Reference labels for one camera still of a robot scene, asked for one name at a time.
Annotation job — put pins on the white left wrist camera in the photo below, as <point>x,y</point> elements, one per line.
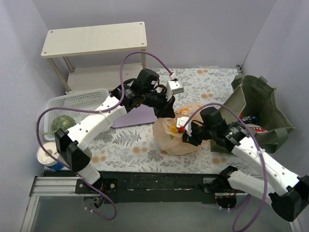
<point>173,87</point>

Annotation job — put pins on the purple plastic tray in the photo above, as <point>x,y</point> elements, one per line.
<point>137,116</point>

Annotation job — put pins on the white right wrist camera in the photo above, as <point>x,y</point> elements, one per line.
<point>183,124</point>

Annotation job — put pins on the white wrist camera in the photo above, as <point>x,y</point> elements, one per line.
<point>173,87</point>
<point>183,124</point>

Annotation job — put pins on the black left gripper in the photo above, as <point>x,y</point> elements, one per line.
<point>167,106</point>

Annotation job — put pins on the white perforated plastic basket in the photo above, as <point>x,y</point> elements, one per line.
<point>86,100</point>

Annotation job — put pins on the white two-tier shelf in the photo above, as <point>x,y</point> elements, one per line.
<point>84,58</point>

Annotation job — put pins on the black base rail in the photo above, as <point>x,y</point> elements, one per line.
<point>139,187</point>

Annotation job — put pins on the colourful snack packet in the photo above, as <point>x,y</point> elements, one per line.
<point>251,122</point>

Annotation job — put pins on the aluminium frame rail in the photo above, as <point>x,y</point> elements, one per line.
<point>50,199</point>

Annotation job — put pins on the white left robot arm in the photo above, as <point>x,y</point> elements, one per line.
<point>145,89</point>

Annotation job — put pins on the green canvas tote bag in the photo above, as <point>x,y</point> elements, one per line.
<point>253,96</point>

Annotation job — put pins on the green melon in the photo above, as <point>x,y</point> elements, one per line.
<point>62,122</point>

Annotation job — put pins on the orange plastic grocery bag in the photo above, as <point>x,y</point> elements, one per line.
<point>167,136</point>

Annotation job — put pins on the floral patterned table mat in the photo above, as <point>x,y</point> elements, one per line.
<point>158,147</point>

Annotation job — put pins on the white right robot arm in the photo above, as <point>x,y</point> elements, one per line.
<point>286,192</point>

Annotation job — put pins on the white paper towel roll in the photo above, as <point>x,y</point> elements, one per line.
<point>44,159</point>

